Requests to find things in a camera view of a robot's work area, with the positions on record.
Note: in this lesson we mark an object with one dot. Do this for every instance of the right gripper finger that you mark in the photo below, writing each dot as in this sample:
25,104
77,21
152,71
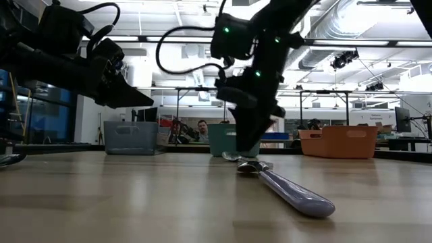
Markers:
243,131
260,130

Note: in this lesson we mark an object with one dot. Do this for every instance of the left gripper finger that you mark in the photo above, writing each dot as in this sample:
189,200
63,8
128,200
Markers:
123,89
118,101

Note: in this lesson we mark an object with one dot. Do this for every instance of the black monitor on arm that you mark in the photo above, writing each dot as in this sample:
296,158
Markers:
402,119

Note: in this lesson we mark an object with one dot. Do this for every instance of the black background robot arm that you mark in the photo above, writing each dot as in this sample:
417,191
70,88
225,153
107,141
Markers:
184,130

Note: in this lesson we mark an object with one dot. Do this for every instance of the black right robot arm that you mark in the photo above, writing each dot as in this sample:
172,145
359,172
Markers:
287,13

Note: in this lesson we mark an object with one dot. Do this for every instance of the blue storage box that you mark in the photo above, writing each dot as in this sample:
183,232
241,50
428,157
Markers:
278,136

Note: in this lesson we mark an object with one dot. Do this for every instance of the teal plastic bin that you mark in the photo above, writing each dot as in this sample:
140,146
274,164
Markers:
219,145

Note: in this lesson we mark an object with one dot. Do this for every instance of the black computer monitor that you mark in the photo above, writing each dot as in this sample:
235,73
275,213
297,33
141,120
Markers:
150,114

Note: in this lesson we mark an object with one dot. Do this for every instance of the gray plastic bin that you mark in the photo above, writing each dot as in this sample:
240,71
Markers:
131,140

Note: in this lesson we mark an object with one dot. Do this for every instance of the person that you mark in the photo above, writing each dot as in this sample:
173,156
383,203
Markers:
202,128

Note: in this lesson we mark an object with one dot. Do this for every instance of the orange plastic bin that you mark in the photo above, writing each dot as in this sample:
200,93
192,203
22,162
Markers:
337,145

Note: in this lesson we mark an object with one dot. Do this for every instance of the black ceiling spotlight cluster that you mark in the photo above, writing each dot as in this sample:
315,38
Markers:
342,60

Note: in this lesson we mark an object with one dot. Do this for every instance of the black track spotlights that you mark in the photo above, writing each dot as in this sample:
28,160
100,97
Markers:
378,86

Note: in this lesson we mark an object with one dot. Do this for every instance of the brown cardboard box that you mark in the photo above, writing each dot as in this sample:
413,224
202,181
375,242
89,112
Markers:
385,129

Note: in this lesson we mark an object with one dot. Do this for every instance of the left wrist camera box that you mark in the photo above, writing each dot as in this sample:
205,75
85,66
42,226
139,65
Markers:
64,30

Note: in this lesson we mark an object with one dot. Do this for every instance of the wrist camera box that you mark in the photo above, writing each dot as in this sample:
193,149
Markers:
64,30
233,37

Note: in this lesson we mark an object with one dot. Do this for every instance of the black background frame stand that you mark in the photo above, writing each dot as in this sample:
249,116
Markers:
347,108
177,101

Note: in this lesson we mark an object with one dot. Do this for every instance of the black aluminium table frame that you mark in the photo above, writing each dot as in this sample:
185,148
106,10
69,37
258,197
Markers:
189,148

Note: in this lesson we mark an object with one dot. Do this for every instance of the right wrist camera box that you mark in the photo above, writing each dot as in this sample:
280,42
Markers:
233,37

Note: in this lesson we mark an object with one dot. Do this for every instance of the black ceiling light rail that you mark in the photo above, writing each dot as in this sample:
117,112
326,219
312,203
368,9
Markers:
392,43

